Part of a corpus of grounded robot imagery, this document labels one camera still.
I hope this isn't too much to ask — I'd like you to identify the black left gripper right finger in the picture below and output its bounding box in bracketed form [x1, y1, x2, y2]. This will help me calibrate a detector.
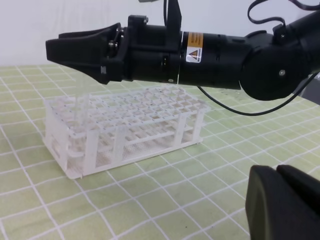
[276, 165, 320, 216]

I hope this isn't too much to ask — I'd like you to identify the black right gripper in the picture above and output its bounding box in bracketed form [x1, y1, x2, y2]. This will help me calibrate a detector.
[45, 14, 183, 84]

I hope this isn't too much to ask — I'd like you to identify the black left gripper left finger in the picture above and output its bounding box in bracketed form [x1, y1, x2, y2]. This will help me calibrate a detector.
[245, 165, 320, 240]

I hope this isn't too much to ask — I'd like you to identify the clear glass test tube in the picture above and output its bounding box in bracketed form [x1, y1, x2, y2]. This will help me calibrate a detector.
[73, 72, 90, 142]

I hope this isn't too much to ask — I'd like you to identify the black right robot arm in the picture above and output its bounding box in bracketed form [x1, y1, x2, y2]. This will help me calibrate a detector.
[45, 8, 320, 101]

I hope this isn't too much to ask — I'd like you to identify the white test tube rack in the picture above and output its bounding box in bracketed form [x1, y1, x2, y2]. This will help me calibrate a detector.
[43, 85, 210, 180]

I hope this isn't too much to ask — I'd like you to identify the black right camera cable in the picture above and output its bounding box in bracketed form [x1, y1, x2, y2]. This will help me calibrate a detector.
[195, 72, 318, 117]

